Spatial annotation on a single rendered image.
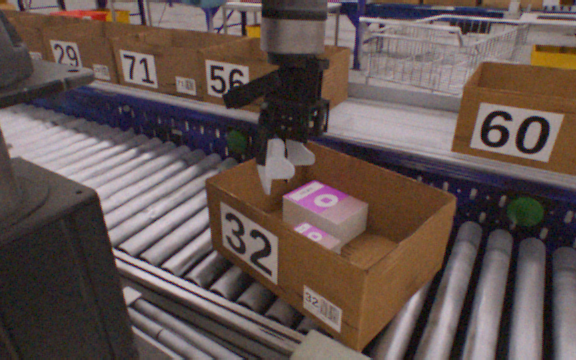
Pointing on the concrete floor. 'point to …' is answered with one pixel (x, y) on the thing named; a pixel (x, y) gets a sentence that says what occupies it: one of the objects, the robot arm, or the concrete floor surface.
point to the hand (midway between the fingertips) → (273, 180)
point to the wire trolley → (438, 52)
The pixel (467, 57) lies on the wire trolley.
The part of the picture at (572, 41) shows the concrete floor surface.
